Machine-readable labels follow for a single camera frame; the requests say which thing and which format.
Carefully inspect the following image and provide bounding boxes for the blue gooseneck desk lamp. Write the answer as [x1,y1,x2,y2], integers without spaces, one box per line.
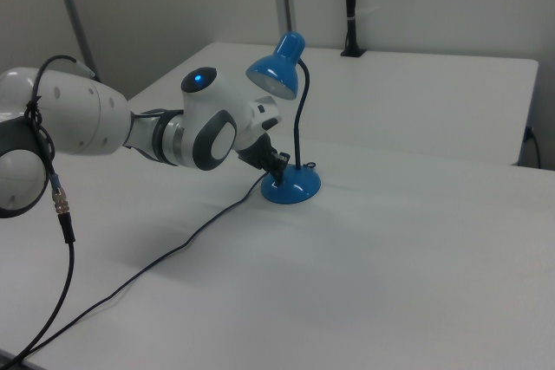
[245,31,323,206]

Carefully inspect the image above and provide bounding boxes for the black lamp power cord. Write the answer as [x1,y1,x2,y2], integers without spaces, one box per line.
[0,162,317,370]

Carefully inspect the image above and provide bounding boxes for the black hanging wall cable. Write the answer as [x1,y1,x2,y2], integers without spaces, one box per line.
[523,125,544,170]

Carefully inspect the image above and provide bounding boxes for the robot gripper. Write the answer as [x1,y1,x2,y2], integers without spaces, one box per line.
[235,95,291,186]

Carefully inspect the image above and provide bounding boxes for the black arm cable with connector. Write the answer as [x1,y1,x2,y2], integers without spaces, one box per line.
[0,55,97,370]

